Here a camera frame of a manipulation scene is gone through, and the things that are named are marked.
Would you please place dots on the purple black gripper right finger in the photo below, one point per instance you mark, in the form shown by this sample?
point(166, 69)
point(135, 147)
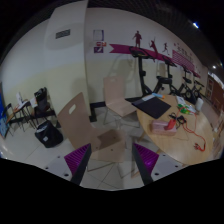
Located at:
point(145, 160)

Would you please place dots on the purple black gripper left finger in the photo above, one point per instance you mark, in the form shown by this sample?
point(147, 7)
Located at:
point(77, 162)

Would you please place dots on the red charger plug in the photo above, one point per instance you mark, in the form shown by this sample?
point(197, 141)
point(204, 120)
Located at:
point(170, 125)

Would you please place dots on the black bag on floor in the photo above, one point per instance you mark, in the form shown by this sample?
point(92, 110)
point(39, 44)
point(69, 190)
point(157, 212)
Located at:
point(48, 135)

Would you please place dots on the pink power strip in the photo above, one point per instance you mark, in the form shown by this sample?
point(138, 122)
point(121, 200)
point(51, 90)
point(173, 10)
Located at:
point(157, 127)

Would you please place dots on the near light wooden chair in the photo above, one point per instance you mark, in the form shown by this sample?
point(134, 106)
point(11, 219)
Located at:
point(107, 145)

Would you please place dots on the light wooden chair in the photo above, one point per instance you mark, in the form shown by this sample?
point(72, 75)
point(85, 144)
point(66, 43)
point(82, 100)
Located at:
point(107, 145)
point(114, 91)

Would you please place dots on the round light wooden table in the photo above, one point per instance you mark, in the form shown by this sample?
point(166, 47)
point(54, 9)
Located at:
point(186, 148)

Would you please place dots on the black laptop sleeve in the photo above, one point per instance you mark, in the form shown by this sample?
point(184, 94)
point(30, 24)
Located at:
point(153, 107)

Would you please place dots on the far light wooden chair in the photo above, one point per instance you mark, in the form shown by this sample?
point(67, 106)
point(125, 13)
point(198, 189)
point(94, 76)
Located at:
point(114, 91)

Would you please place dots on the black office chair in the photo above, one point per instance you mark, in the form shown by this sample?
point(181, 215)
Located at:
point(43, 108)

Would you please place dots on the green packet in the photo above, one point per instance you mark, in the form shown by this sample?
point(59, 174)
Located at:
point(183, 109)

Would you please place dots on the blue orange item on table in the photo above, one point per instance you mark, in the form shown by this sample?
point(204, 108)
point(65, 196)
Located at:
point(153, 95)

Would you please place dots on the white papers on table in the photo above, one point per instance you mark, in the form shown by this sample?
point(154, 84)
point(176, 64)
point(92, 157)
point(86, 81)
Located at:
point(180, 100)

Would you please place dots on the small cluttered side desk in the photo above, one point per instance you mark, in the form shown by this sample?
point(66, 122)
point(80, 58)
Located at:
point(19, 113)

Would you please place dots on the black exercise bike far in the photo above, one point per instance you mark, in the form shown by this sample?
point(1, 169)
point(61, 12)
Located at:
point(190, 88)

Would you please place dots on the white cup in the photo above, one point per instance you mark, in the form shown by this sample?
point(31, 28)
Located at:
point(199, 104)

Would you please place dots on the wall posters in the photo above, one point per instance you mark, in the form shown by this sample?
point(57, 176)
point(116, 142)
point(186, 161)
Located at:
point(99, 41)

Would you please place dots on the wall air vent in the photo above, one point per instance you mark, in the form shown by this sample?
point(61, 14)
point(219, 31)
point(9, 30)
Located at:
point(63, 33)

